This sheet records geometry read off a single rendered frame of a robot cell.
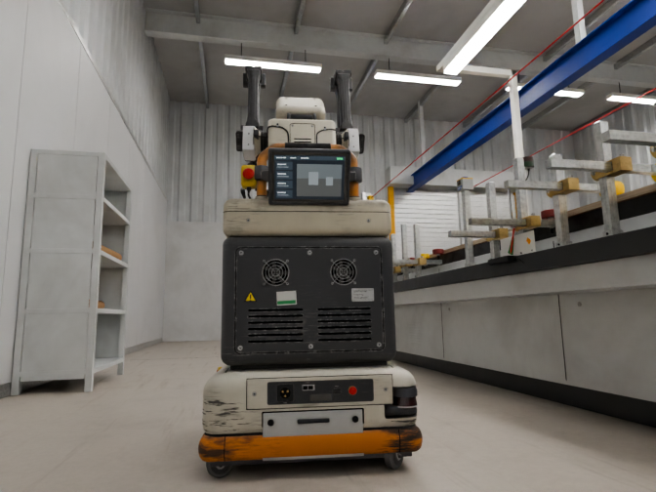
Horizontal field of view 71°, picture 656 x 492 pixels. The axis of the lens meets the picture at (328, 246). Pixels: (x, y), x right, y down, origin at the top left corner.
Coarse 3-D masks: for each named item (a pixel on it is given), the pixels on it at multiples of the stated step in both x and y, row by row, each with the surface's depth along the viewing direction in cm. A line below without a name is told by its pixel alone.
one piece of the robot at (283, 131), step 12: (276, 120) 185; (288, 120) 186; (300, 120) 186; (312, 120) 187; (324, 120) 187; (276, 132) 183; (288, 132) 184; (300, 132) 184; (312, 132) 185; (324, 132) 186; (336, 132) 189; (264, 144) 191
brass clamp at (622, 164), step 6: (618, 156) 159; (624, 156) 159; (612, 162) 162; (618, 162) 159; (624, 162) 159; (630, 162) 159; (612, 168) 162; (618, 168) 159; (624, 168) 159; (630, 168) 159; (594, 174) 170; (600, 174) 167; (606, 174) 164; (612, 174) 163; (618, 174) 163; (594, 180) 171
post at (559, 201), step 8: (552, 176) 193; (560, 176) 191; (560, 200) 189; (560, 208) 189; (560, 216) 188; (560, 224) 188; (560, 232) 188; (568, 232) 188; (560, 240) 188; (568, 240) 187
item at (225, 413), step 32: (224, 384) 127; (224, 416) 125; (256, 416) 126; (288, 416) 127; (320, 416) 128; (352, 416) 129; (384, 416) 129; (416, 416) 132; (224, 448) 123; (256, 448) 124; (288, 448) 125; (320, 448) 126; (352, 448) 127; (384, 448) 128; (416, 448) 129
